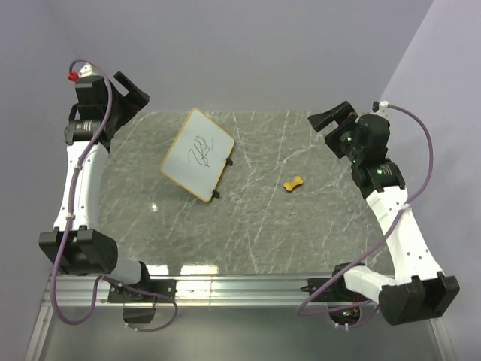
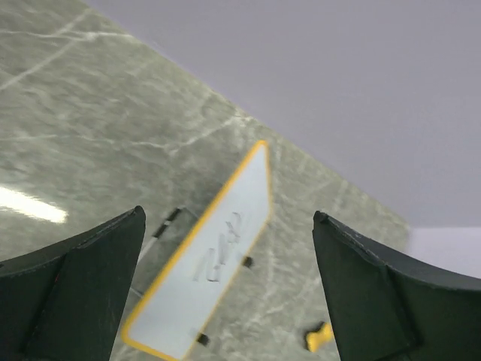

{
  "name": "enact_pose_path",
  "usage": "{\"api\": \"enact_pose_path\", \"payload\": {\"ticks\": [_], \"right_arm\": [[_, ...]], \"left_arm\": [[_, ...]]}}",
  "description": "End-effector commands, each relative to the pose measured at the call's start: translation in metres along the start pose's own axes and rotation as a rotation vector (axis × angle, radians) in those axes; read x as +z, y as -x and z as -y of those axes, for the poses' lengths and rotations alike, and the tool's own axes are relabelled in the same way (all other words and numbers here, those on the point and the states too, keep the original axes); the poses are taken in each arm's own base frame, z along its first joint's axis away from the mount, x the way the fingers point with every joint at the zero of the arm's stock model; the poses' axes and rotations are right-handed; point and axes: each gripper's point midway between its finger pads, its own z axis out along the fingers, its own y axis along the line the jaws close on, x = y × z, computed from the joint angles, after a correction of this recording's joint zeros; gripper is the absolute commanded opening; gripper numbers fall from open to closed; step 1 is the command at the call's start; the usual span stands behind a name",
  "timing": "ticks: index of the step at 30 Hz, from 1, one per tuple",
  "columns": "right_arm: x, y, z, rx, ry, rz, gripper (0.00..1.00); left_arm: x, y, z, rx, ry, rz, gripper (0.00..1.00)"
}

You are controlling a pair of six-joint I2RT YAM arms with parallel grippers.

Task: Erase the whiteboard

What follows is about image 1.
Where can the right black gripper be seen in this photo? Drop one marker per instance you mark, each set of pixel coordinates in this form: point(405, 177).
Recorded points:
point(342, 113)

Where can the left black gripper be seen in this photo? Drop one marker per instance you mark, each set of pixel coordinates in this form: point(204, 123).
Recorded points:
point(134, 98)

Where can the white whiteboard with yellow frame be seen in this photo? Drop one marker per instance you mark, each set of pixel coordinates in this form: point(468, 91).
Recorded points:
point(198, 155)

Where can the yellow bone-shaped eraser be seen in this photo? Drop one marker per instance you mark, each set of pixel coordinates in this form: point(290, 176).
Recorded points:
point(290, 185)

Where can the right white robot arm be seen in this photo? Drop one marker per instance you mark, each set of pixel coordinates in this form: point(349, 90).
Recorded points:
point(399, 273)

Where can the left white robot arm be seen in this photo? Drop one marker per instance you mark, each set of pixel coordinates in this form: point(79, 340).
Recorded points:
point(75, 244)

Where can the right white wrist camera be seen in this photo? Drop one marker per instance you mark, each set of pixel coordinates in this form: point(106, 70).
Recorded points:
point(380, 107)

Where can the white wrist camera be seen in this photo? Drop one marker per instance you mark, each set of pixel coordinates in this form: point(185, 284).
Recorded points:
point(380, 107)
point(86, 70)

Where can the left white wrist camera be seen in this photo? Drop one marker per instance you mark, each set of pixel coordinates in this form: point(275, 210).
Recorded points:
point(86, 70)

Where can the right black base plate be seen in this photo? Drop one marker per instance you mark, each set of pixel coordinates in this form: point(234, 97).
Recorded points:
point(337, 292)

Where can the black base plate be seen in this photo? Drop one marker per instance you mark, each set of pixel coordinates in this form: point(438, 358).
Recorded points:
point(337, 292)
point(153, 291)

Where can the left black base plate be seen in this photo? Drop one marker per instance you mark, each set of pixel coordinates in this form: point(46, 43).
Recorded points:
point(153, 291)

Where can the aluminium mounting rail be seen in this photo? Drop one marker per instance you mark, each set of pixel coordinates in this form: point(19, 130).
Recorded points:
point(201, 290)

